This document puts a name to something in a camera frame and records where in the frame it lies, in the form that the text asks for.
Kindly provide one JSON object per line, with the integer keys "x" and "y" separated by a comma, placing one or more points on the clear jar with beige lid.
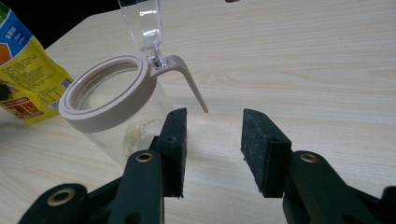
{"x": 124, "y": 105}

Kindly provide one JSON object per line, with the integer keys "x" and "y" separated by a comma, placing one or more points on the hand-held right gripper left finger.
{"x": 143, "y": 186}

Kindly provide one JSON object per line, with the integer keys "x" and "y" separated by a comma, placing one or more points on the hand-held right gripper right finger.
{"x": 299, "y": 186}

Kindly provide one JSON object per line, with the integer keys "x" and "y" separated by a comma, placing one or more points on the yellow pouch with green spout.
{"x": 31, "y": 77}

